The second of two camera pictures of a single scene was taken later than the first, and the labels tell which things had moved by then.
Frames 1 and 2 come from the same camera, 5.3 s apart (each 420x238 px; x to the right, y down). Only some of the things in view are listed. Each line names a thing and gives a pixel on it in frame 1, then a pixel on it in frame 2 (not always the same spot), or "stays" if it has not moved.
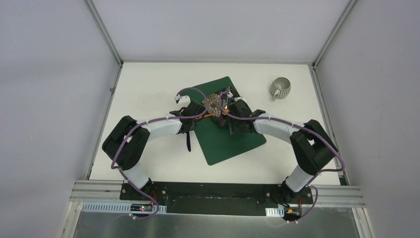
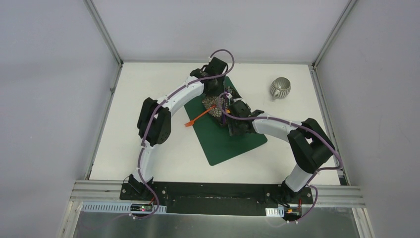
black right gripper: (234, 129) stays
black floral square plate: (217, 105) stays
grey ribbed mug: (280, 88) stays
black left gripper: (199, 109) → (213, 90)
